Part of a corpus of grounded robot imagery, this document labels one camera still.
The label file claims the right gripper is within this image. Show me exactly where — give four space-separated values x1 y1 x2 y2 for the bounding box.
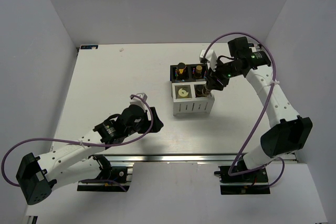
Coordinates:
205 58 242 91

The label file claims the spice jar black lid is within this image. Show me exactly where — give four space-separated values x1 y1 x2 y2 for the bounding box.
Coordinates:
195 84 211 98

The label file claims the brown bottle gold cap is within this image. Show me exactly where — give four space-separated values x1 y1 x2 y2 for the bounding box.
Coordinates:
194 65 203 80

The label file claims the tall dark sauce bottle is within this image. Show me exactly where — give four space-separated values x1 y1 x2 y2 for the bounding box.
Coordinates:
176 62 186 81

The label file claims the white squeeze bottle yellow cap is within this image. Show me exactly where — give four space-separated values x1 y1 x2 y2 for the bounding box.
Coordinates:
177 87 189 99

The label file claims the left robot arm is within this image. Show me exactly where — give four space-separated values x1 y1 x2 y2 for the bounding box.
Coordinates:
16 104 164 205

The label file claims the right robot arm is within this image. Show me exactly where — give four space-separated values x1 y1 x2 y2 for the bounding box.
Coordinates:
199 32 313 182

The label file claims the black metal organizer rack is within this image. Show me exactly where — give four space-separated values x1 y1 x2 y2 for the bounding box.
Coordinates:
170 63 208 83

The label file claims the white metal organizer rack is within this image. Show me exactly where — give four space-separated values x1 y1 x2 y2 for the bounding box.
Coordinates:
171 81 215 116

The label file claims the XDOF logo sticker left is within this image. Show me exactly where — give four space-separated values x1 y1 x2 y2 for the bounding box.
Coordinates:
80 45 98 50

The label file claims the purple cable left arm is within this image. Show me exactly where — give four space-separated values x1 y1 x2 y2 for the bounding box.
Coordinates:
1 94 154 193

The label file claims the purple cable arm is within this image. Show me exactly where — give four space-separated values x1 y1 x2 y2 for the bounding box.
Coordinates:
204 31 286 188
1 94 154 193

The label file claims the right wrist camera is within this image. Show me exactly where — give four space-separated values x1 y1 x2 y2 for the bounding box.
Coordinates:
199 49 217 72

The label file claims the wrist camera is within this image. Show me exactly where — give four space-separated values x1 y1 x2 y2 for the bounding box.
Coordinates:
130 93 148 111
199 49 217 72

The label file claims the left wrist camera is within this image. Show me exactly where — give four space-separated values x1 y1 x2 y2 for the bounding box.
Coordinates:
130 93 148 111

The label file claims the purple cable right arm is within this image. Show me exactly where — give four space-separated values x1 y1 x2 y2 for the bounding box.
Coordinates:
204 31 286 188

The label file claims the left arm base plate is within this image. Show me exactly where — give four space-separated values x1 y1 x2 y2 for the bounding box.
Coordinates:
77 165 133 193

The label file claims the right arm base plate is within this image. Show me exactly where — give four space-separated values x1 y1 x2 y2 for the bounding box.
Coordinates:
214 166 270 195

